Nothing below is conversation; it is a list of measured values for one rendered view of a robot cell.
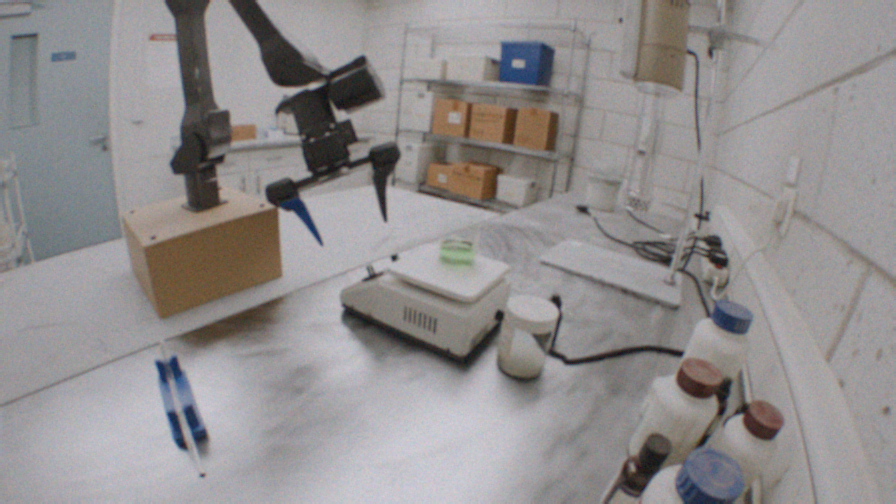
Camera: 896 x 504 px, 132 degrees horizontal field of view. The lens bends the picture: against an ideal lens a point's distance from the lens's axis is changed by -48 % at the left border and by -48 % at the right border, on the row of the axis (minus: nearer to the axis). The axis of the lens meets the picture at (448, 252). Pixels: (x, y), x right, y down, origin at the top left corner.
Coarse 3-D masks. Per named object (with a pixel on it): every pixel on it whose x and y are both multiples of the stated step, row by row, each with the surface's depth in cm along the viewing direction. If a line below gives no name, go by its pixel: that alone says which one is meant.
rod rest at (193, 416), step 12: (156, 360) 30; (180, 372) 32; (168, 384) 30; (180, 384) 31; (168, 396) 29; (180, 396) 29; (192, 396) 30; (168, 408) 25; (192, 408) 26; (168, 420) 26; (192, 420) 26; (180, 432) 25; (192, 432) 26; (204, 432) 27; (180, 444) 25
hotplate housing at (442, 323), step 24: (360, 288) 47; (384, 288) 45; (408, 288) 44; (504, 288) 48; (360, 312) 49; (384, 312) 46; (408, 312) 44; (432, 312) 42; (456, 312) 41; (480, 312) 42; (504, 312) 48; (408, 336) 46; (432, 336) 43; (456, 336) 41; (480, 336) 45
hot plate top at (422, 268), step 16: (416, 256) 49; (432, 256) 49; (480, 256) 51; (400, 272) 44; (416, 272) 44; (432, 272) 45; (448, 272) 45; (464, 272) 46; (480, 272) 46; (496, 272) 47; (432, 288) 42; (448, 288) 41; (464, 288) 42; (480, 288) 42
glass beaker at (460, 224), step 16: (448, 208) 48; (464, 208) 49; (480, 208) 45; (448, 224) 45; (464, 224) 44; (480, 224) 46; (448, 240) 46; (464, 240) 45; (448, 256) 46; (464, 256) 46
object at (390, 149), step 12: (324, 120) 46; (300, 132) 46; (312, 132) 45; (324, 132) 46; (384, 144) 48; (396, 144) 48; (372, 156) 47; (384, 156) 47; (396, 156) 48; (324, 168) 48; (336, 168) 51; (348, 168) 49; (360, 168) 49; (288, 180) 45; (300, 180) 47; (324, 180) 48; (336, 180) 49; (276, 192) 44; (288, 192) 44; (300, 192) 47; (276, 204) 46
